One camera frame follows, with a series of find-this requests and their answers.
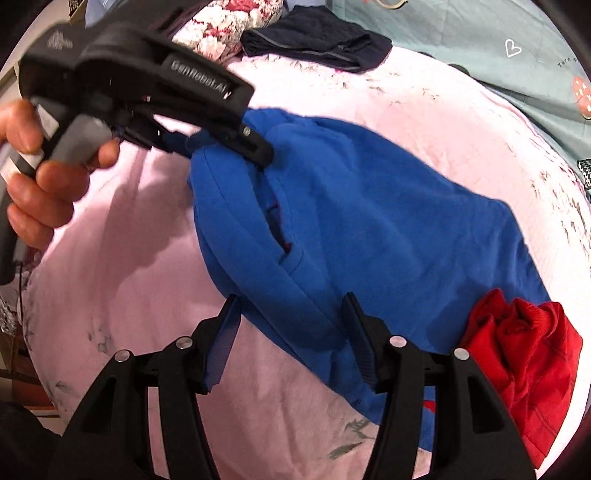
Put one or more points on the teal heart-print sheet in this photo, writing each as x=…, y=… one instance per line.
x=521, y=69

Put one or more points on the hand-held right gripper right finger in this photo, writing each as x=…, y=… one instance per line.
x=365, y=347

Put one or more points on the person's left hand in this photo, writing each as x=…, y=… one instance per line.
x=44, y=198

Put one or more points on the floral red white pillow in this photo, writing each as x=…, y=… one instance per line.
x=217, y=27

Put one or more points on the blue and red pants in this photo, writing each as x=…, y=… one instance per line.
x=369, y=221

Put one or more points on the pink floral bed sheet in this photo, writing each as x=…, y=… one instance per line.
x=129, y=277

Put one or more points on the navy folded garment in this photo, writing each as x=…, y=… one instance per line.
x=318, y=39

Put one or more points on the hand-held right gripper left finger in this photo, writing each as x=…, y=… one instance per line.
x=221, y=350

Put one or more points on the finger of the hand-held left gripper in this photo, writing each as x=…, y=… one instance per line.
x=178, y=142
x=251, y=145

